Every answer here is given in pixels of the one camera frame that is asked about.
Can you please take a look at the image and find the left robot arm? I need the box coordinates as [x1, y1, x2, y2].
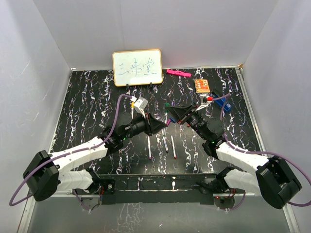
[23, 113, 167, 201]

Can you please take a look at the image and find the blue stapler tool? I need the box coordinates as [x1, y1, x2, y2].
[211, 89, 231, 112]

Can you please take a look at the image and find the white pen purple tip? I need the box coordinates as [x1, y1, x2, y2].
[147, 136, 152, 160]

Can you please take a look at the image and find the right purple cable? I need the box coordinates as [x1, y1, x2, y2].
[211, 93, 311, 212]

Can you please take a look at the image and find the white pen green tip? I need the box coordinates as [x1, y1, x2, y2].
[165, 110, 168, 124]

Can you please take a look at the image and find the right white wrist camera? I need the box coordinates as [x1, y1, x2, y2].
[196, 94, 213, 111]

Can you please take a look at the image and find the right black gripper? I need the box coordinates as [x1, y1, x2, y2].
[166, 102, 208, 141]

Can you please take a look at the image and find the pink plastic clip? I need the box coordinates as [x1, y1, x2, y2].
[167, 69, 191, 78]

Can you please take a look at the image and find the orange card pack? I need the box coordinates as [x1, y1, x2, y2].
[194, 79, 210, 94]

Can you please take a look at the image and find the white pen red tip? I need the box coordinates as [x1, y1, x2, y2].
[171, 135, 177, 159]

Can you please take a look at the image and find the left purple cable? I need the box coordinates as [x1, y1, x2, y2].
[9, 94, 134, 214]

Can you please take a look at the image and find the purple cable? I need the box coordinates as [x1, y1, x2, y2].
[211, 93, 311, 212]
[9, 94, 134, 214]

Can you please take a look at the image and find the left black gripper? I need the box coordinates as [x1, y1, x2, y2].
[121, 109, 166, 141]

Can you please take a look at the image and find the white pen blue tip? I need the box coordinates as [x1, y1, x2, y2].
[162, 133, 169, 153]

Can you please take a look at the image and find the small whiteboard with wooden frame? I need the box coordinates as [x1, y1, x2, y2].
[112, 49, 163, 87]

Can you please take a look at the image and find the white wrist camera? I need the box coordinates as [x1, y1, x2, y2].
[134, 97, 148, 116]
[196, 94, 213, 111]

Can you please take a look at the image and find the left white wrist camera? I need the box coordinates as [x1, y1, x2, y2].
[134, 97, 148, 116]

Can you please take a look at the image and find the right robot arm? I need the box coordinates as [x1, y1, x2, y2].
[166, 104, 302, 209]

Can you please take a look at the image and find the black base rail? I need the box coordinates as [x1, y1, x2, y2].
[72, 173, 246, 206]

